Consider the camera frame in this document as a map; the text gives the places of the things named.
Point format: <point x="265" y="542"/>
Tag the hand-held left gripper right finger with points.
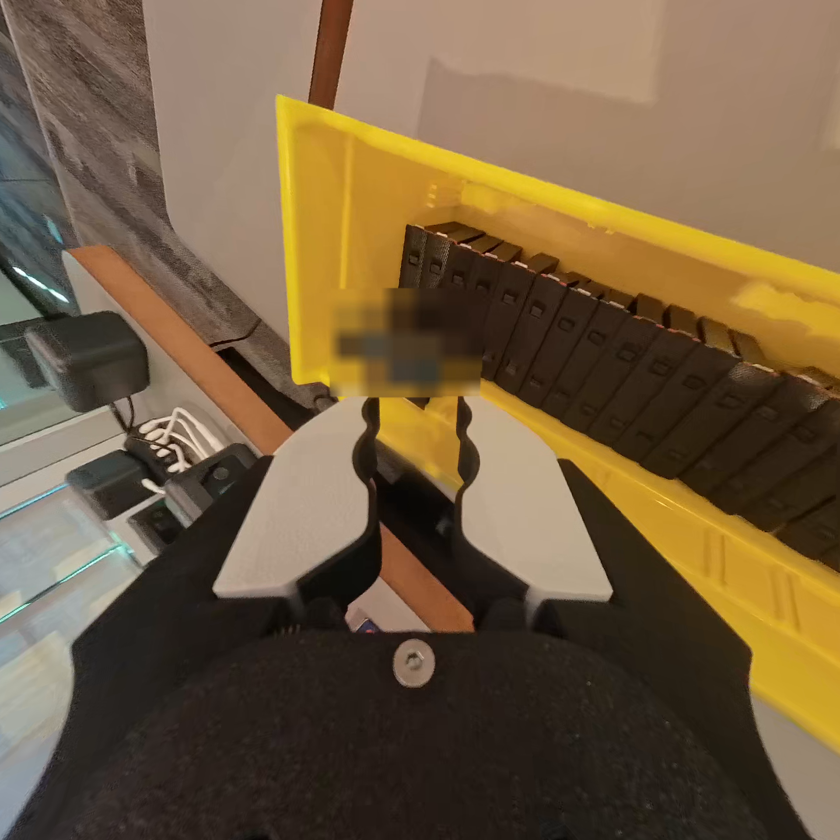
<point x="538" y="519"/>

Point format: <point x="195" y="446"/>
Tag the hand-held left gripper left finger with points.
<point x="295" y="519"/>

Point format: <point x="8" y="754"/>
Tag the row of black batteries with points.
<point x="630" y="381"/>

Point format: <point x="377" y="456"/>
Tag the yellow plastic bin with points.
<point x="341" y="197"/>

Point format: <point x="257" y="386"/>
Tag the black battery charger case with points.
<point x="197" y="499"/>
<point x="105" y="479"/>

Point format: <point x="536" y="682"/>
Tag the wooden work table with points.
<point x="197" y="355"/>

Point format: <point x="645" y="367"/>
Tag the black power adapter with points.
<point x="85" y="361"/>

